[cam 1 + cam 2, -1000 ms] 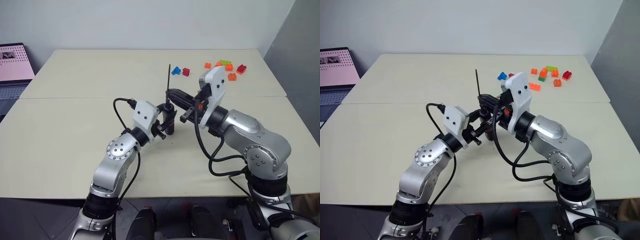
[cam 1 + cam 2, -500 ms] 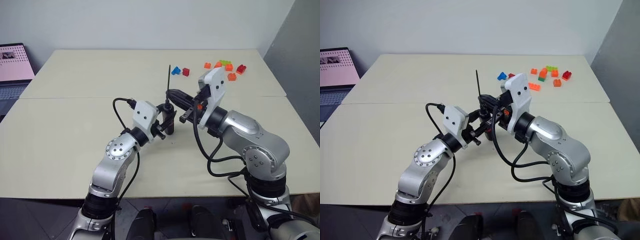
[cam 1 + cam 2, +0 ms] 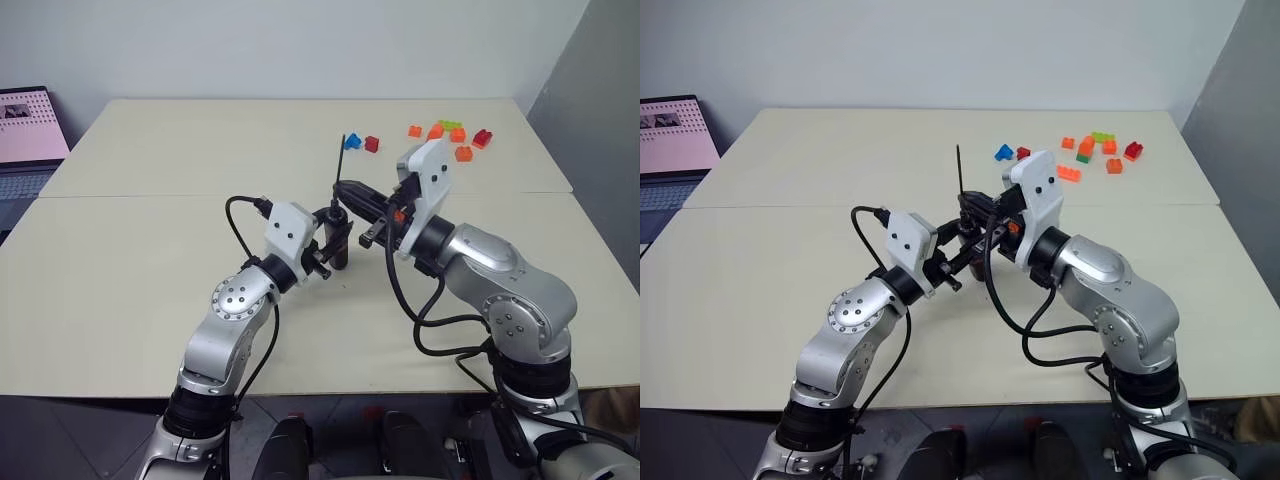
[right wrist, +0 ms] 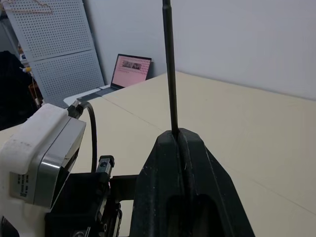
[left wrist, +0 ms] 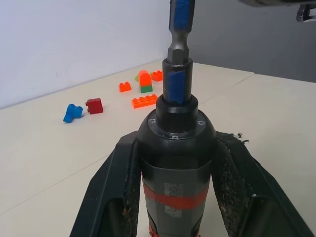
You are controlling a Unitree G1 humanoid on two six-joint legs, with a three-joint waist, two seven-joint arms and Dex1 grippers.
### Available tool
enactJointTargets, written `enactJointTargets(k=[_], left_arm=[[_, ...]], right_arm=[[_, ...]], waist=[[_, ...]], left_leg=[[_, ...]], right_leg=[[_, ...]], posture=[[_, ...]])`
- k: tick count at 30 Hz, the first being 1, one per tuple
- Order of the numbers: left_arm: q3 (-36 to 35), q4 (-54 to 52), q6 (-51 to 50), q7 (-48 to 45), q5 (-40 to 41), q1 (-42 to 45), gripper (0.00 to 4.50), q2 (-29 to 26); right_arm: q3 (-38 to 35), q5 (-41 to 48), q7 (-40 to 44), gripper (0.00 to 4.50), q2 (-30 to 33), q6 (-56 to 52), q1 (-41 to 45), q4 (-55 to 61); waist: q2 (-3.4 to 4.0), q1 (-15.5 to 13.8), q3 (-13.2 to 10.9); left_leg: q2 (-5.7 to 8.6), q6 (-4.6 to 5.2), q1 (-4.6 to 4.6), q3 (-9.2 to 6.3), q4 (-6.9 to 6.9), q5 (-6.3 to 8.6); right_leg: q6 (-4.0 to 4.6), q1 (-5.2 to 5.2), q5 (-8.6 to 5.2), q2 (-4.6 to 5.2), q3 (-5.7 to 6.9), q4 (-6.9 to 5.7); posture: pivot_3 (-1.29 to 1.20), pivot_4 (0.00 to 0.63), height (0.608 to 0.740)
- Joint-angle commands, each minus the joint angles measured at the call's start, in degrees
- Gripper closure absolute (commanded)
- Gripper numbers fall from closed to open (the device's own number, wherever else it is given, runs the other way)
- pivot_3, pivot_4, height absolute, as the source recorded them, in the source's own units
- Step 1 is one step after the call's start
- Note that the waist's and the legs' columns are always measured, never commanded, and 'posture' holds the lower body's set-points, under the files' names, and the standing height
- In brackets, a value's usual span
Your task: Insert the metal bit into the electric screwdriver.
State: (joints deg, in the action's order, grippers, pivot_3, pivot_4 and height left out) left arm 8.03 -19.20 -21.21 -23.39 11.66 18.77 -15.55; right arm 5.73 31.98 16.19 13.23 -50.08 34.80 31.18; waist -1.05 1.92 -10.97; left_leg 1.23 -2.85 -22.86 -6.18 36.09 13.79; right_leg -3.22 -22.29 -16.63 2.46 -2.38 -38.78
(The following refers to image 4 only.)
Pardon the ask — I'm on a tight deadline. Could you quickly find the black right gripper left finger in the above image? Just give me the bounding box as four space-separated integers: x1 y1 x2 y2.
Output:
130 130 185 237

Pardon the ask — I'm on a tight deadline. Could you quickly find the thin wire clothes hanger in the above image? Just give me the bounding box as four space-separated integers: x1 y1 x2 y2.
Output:
0 0 54 15

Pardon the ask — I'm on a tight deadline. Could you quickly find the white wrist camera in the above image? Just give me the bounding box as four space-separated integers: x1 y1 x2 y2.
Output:
0 103 87 237

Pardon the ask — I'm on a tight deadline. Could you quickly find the black robot wrist cable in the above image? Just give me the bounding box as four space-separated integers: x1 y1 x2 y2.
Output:
67 99 99 173

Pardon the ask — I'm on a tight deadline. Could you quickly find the black fabric covered object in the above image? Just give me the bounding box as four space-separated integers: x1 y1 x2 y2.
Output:
0 50 40 131

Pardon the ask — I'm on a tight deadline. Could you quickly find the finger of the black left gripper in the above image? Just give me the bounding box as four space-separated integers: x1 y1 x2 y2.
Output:
109 174 139 201

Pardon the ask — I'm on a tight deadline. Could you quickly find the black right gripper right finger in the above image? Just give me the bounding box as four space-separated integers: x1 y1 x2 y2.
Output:
177 127 255 237

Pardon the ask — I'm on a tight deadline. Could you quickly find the thin black rod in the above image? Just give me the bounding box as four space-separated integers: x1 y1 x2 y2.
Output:
161 0 180 136

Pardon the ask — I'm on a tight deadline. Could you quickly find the open laptop pink screen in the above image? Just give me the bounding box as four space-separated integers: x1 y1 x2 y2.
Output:
98 53 153 93

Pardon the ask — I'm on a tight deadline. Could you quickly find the grey perforated pegboard panel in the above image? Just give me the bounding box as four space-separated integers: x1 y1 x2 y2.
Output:
4 0 106 109

